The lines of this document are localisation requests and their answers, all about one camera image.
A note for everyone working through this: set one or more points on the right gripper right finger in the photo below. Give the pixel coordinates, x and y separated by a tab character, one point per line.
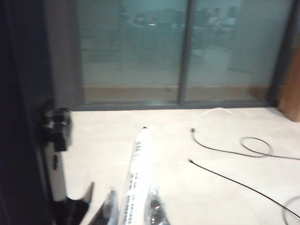
154	206

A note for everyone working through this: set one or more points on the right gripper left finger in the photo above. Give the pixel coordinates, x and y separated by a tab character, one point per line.
106	211

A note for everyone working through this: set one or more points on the brown wooden panel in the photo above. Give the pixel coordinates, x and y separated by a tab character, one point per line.
291	89

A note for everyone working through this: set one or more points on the white marker pen black cap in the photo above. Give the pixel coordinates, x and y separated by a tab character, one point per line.
140	168

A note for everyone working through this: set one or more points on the glass partition dark frame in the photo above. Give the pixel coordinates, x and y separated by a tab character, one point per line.
140	58

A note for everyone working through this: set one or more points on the whiteboard with black frame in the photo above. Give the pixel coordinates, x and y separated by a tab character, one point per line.
18	70

